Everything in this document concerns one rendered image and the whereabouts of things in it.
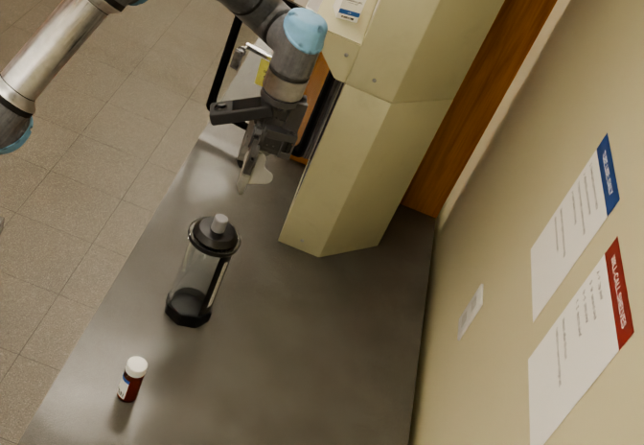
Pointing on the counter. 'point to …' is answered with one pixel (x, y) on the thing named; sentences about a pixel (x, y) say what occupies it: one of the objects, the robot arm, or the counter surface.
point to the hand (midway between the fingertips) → (238, 175)
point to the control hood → (344, 30)
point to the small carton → (349, 3)
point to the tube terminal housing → (390, 107)
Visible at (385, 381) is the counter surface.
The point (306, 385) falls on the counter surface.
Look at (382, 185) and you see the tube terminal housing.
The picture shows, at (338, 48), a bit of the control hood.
